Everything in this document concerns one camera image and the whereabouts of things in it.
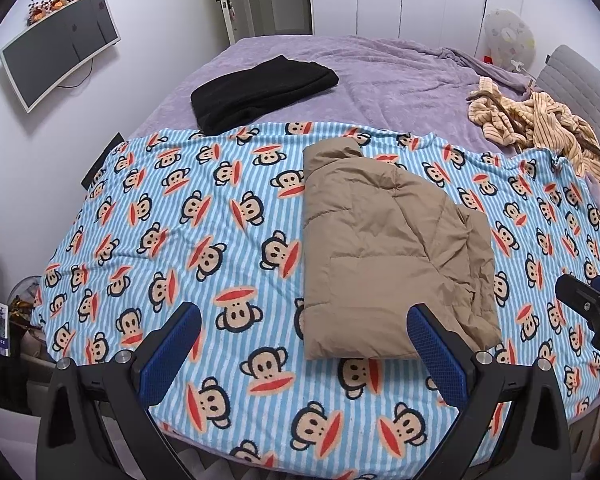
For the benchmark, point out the grey padded headboard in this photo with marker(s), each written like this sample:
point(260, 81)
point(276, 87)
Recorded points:
point(575, 75)

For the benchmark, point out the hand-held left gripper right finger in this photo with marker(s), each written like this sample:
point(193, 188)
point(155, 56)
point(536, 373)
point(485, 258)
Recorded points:
point(432, 347)

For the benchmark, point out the orange decorations on monitor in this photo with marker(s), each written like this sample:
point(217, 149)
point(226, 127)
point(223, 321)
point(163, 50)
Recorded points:
point(55, 5)

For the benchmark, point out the beige striped garment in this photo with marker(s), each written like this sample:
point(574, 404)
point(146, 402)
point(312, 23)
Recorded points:
point(545, 120)

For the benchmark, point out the round white patterned fan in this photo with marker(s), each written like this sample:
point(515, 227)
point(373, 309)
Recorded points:
point(507, 35)

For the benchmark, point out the wall-mounted curved monitor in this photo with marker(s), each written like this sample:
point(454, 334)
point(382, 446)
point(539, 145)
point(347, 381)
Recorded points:
point(55, 55)

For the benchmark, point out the purple bed cover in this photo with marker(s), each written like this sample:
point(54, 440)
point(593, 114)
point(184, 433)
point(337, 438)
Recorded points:
point(395, 75)

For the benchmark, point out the blue white book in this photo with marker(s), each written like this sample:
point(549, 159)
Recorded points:
point(0, 330)

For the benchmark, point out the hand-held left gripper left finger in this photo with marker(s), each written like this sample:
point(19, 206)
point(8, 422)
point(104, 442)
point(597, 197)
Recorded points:
point(177, 347)

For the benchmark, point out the tan puffer jacket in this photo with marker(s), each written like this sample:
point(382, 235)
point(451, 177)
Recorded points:
point(380, 260)

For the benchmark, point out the black folded garment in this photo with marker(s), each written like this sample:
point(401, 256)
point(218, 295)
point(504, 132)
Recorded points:
point(260, 90)

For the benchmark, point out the monkey print striped blanket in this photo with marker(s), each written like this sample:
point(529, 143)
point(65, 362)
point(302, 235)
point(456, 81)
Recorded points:
point(180, 240)

